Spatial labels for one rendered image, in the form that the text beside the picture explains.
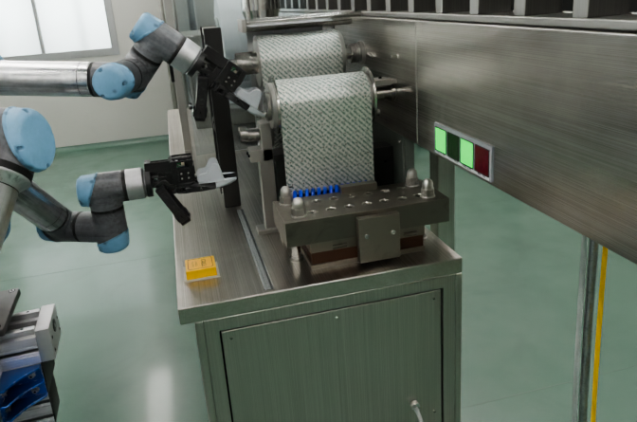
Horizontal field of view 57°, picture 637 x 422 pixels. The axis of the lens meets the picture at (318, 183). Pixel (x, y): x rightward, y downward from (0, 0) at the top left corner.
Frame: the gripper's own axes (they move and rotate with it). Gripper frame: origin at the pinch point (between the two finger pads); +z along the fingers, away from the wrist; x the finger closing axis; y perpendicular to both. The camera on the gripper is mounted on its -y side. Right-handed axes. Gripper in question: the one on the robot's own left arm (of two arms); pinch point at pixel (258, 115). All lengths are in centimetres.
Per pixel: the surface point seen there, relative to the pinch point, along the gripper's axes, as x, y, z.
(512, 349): 48, -27, 160
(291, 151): -4.9, -2.7, 11.1
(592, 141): -76, 28, 25
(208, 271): -18.1, -35.8, 6.8
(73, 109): 551, -143, -51
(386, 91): -0.1, 23.8, 24.8
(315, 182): -4.9, -6.1, 21.1
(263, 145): 2.4, -5.9, 6.4
